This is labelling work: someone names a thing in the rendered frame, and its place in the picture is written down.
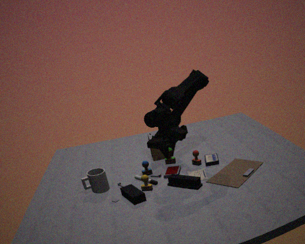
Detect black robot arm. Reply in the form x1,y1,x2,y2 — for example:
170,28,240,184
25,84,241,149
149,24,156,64
144,70,209,141

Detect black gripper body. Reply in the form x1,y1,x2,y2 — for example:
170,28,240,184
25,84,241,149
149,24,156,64
147,120,175,149

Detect dark grey mug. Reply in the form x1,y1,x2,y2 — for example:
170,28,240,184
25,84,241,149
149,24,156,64
81,168,110,193

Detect cream inspection card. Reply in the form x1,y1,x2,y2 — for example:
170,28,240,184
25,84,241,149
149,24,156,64
187,168,209,180

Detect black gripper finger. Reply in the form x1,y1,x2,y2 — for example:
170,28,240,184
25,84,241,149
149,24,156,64
159,144,171,160
168,139,178,157

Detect red rubber stamp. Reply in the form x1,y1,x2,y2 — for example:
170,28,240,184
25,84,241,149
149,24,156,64
192,150,202,166

